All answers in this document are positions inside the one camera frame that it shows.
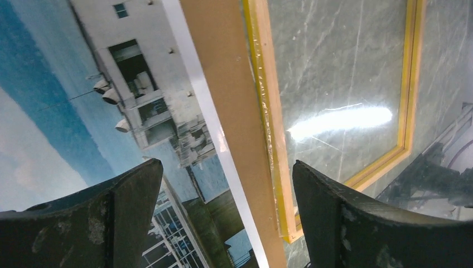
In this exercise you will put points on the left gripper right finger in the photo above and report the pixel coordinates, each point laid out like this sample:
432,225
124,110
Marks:
343,227

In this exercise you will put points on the brown backing board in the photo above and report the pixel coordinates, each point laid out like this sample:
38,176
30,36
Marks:
218,31

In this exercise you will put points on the building photo print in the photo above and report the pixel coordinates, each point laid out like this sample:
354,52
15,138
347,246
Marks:
92,89

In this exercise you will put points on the aluminium rail frame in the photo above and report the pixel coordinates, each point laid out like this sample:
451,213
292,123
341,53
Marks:
453,148

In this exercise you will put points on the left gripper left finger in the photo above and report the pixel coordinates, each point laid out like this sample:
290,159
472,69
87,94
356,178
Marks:
104,225

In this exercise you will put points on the yellow wooden picture frame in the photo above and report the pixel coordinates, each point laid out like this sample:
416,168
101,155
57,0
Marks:
256,14

